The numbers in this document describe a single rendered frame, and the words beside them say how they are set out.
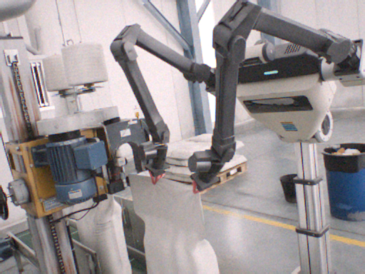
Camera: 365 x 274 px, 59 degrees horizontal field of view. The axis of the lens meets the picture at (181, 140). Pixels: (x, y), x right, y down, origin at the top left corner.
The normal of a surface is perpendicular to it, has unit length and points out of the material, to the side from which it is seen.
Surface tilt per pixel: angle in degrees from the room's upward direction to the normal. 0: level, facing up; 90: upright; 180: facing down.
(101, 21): 90
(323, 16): 90
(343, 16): 90
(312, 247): 90
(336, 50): 121
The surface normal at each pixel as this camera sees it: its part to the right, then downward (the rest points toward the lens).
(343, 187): -0.58, 0.27
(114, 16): 0.68, 0.02
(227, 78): 0.36, 0.60
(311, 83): -0.58, -0.60
